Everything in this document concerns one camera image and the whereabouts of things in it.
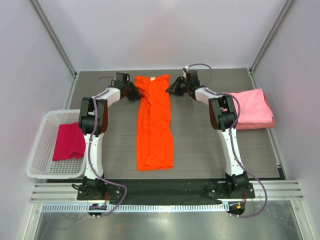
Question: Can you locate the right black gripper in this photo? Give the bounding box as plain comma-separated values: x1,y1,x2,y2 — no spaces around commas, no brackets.
167,76,191,96

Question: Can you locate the orange t shirt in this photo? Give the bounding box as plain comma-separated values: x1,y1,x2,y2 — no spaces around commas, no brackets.
135,74,174,172

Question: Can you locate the light pink shirt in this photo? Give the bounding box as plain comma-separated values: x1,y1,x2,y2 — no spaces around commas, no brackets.
231,88,274,125

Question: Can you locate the salmon pink shirt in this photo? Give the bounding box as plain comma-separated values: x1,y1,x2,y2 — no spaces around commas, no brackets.
236,92,276,131

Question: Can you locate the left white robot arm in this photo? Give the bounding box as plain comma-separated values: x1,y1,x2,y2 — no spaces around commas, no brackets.
77,72,143,200

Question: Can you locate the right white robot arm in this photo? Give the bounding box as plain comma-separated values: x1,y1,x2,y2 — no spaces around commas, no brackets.
166,67,249,198

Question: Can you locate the magenta t shirt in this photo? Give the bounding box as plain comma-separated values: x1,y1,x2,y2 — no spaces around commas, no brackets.
52,122,86,162

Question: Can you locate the white plastic basket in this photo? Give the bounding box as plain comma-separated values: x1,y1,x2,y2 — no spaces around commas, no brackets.
26,109,86,180

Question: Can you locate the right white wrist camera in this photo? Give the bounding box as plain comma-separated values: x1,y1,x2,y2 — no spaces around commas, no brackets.
182,65,189,79

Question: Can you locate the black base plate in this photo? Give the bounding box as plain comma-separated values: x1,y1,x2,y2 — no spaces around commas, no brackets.
71,178,256,206

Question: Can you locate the slotted cable duct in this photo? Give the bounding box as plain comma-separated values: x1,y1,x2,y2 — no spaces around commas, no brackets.
42,202,229,214

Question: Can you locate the left aluminium frame post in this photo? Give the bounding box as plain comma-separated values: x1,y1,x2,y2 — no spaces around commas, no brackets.
29,0,77,78

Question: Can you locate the aluminium frame post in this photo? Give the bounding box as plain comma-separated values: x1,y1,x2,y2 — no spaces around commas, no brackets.
29,0,77,78
248,0,296,75

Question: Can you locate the right aluminium frame post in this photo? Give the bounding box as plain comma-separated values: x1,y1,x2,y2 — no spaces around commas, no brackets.
248,0,296,75

